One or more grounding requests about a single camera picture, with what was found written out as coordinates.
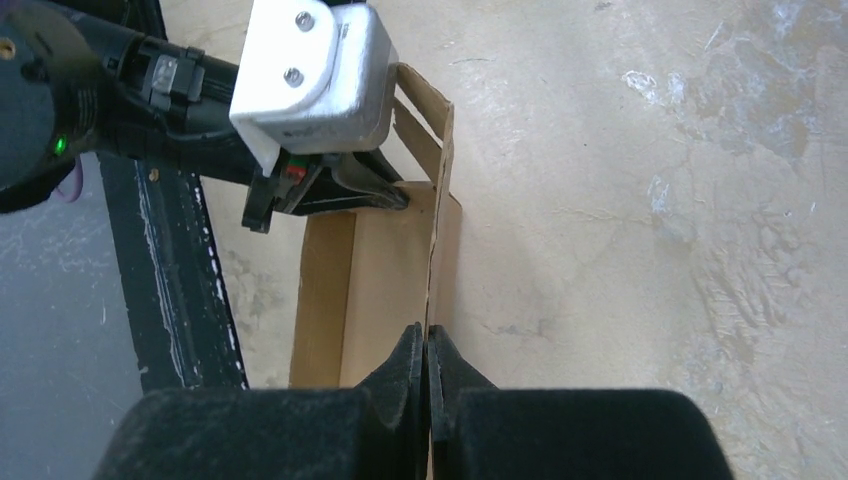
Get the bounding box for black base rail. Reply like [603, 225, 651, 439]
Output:
[99, 155, 248, 392]

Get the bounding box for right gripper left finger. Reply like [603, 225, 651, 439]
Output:
[93, 324, 424, 479]

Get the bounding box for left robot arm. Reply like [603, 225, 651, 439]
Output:
[1, 1, 408, 233]

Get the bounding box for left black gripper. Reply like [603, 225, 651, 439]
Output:
[119, 29, 409, 233]

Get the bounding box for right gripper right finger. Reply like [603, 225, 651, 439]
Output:
[427, 326, 733, 479]

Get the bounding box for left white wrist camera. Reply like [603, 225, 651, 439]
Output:
[229, 0, 398, 176]

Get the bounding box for brown cardboard box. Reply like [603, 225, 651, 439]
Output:
[288, 62, 464, 480]

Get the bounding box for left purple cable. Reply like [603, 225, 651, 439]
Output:
[52, 155, 86, 203]

